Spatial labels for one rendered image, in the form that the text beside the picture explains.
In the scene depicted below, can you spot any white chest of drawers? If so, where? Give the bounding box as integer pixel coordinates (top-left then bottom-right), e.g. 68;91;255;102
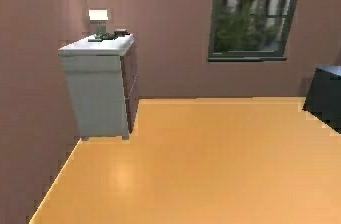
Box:
58;33;139;141

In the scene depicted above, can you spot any dark framed window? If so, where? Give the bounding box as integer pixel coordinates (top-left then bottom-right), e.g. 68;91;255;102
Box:
206;0;299;63

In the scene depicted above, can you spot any white shade table lamp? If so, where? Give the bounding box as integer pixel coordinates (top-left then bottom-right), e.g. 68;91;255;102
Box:
88;8;110;36

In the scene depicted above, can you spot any black low cabinet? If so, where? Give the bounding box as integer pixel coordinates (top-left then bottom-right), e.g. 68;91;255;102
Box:
302;65;341;147

